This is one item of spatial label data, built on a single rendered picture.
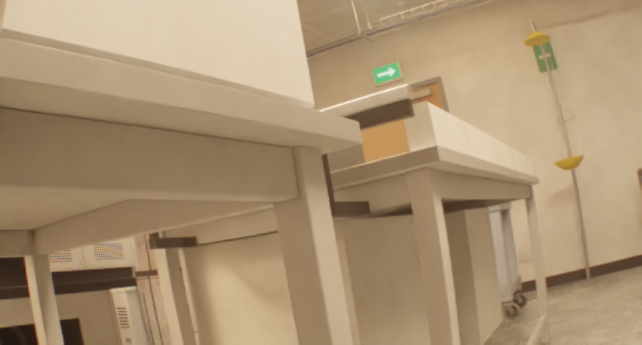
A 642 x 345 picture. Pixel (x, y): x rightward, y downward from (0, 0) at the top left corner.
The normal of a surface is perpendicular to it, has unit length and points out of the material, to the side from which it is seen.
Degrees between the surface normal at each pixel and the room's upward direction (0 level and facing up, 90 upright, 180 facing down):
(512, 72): 90
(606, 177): 90
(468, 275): 90
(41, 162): 90
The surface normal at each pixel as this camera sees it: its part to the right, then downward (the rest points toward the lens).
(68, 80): 0.84, -0.22
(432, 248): -0.52, -0.05
